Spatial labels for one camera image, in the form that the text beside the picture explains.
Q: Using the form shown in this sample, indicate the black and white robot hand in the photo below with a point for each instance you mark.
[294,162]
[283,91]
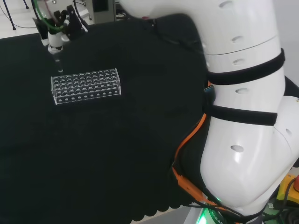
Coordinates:
[72,23]

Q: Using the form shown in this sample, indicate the clear glass test tube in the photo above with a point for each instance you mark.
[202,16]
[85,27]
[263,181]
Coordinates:
[59,63]

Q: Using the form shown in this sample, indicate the clear plastic test tube rack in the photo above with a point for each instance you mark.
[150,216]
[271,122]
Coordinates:
[86,87]

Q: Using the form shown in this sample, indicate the dark tripod leg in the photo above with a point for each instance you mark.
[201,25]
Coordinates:
[9,16]

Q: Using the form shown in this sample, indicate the black scalloped bench cloth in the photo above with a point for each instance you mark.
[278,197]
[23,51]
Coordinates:
[93,140]

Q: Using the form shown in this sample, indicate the blue plug connector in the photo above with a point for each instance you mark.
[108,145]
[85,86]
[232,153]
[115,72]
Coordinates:
[209,92]

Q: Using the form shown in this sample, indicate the yellow emergency stop button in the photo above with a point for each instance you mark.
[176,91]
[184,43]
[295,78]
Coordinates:
[288,189]

